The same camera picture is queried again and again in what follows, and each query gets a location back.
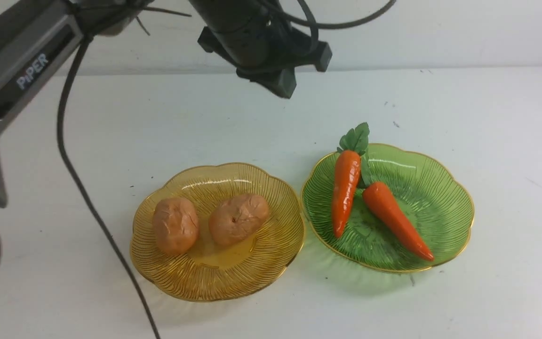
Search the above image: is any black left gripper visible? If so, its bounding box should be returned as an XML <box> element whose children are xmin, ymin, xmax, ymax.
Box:
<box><xmin>189</xmin><ymin>0</ymin><xmax>333</xmax><ymax>99</ymax></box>

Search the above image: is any orange toy carrot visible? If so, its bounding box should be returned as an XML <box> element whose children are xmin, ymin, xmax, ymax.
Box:
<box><xmin>331</xmin><ymin>122</ymin><xmax>370</xmax><ymax>239</ymax></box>
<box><xmin>360</xmin><ymin>155</ymin><xmax>434</xmax><ymax>262</ymax></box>

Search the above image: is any brown toy potato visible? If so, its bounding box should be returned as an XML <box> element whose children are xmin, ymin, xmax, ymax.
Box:
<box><xmin>152</xmin><ymin>197</ymin><xmax>200</xmax><ymax>256</ymax></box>
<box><xmin>208</xmin><ymin>194</ymin><xmax>270</xmax><ymax>247</ymax></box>

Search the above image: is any green ribbed plastic plate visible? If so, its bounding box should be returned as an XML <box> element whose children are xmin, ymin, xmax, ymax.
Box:
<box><xmin>301</xmin><ymin>143</ymin><xmax>475</xmax><ymax>274</ymax></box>

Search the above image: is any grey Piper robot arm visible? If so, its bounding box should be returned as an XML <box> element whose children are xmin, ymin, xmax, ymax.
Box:
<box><xmin>0</xmin><ymin>0</ymin><xmax>333</xmax><ymax>255</ymax></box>

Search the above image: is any amber ribbed plastic plate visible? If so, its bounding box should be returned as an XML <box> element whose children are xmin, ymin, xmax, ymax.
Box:
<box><xmin>129</xmin><ymin>162</ymin><xmax>306</xmax><ymax>302</ymax></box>

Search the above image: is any black camera cable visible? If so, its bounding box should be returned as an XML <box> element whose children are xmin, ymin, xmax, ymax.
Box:
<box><xmin>56</xmin><ymin>0</ymin><xmax>397</xmax><ymax>339</ymax></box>

